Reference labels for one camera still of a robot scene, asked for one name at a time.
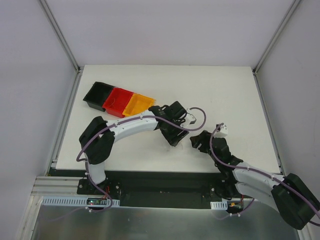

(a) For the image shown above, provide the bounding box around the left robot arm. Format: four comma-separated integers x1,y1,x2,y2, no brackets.
79,101,196,195

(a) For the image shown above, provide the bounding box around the right aluminium frame post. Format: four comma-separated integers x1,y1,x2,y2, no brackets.
252,0,303,76

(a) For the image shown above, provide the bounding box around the yellow plastic bin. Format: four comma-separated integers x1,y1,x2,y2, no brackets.
122,93,156,117

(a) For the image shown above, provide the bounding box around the black plastic bin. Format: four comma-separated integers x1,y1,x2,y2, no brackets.
83,81,114,112

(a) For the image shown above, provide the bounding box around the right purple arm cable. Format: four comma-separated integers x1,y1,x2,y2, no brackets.
209,122,320,226

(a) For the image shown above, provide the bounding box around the left aluminium frame post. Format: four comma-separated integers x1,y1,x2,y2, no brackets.
37,0,81,73

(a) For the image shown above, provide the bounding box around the aluminium frame post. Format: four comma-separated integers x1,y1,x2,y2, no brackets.
37,0,81,73
252,0,303,76

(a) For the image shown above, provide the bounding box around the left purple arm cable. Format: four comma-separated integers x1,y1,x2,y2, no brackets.
75,107,208,213

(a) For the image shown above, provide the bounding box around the white cable duct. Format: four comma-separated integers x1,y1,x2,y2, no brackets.
210,201,228,211
42,196,120,208

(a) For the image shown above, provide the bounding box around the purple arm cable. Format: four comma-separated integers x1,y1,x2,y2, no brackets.
209,122,320,226
75,107,208,213

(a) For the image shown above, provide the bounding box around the red plastic bin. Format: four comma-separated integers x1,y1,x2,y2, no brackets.
102,87,134,118

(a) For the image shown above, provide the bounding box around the left white cable duct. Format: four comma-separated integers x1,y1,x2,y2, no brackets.
42,196,120,208

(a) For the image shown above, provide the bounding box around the right white cable duct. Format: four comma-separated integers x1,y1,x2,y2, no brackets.
210,201,228,211

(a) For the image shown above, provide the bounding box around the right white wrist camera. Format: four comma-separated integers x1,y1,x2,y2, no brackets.
214,124,228,138

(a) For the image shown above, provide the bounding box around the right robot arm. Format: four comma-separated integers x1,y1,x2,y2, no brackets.
190,130,320,230

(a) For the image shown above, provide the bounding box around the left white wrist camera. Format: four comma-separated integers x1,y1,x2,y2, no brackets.
180,108,197,128

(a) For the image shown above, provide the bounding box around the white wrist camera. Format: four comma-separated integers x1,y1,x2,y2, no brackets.
214,124,228,138
180,108,197,128

